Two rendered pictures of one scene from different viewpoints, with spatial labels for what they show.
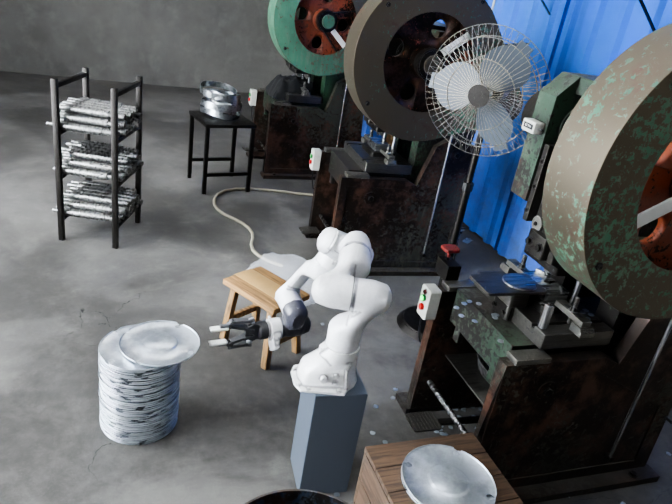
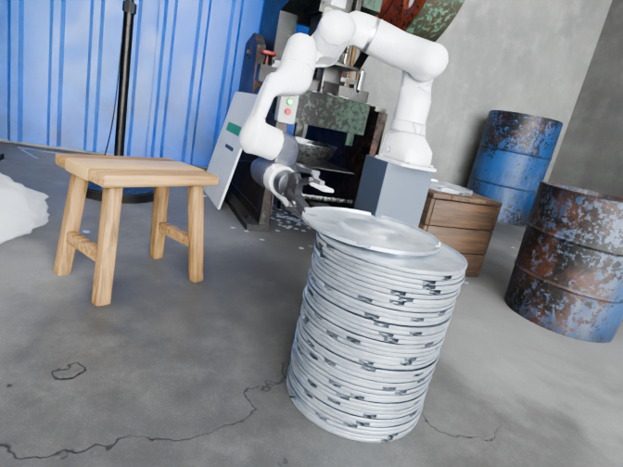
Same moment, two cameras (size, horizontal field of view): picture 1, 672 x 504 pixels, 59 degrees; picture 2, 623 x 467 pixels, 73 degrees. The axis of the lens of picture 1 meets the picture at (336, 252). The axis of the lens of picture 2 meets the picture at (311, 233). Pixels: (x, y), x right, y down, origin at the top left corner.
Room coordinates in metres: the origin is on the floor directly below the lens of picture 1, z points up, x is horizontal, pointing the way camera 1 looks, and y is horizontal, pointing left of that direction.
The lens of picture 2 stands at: (1.99, 1.44, 0.55)
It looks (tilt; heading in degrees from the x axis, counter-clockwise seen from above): 16 degrees down; 267
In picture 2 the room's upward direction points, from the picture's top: 12 degrees clockwise
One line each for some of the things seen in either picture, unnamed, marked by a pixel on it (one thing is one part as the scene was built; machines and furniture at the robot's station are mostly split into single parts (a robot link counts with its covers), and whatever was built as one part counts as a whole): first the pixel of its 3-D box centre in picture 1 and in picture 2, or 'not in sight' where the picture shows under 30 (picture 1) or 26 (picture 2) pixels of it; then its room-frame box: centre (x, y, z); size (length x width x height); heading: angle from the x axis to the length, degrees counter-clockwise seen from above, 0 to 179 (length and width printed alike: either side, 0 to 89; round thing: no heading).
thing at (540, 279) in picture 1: (545, 287); not in sight; (2.01, -0.79, 0.76); 0.15 x 0.09 x 0.05; 22
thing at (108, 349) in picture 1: (140, 346); (390, 244); (1.80, 0.65, 0.34); 0.29 x 0.29 x 0.01
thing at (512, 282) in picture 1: (503, 297); (331, 79); (1.94, -0.63, 0.72); 0.25 x 0.14 x 0.14; 112
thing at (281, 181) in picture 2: (255, 330); (291, 185); (2.01, 0.26, 0.35); 0.09 x 0.07 x 0.08; 120
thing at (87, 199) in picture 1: (98, 158); not in sight; (3.35, 1.49, 0.47); 0.46 x 0.43 x 0.95; 92
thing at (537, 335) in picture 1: (539, 306); (315, 88); (2.01, -0.79, 0.68); 0.45 x 0.30 x 0.06; 22
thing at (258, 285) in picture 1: (263, 316); (136, 223); (2.42, 0.29, 0.16); 0.34 x 0.24 x 0.34; 54
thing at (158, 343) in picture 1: (160, 342); (370, 228); (1.83, 0.59, 0.35); 0.29 x 0.29 x 0.01
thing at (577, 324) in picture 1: (575, 311); (348, 78); (1.85, -0.86, 0.76); 0.17 x 0.06 x 0.10; 22
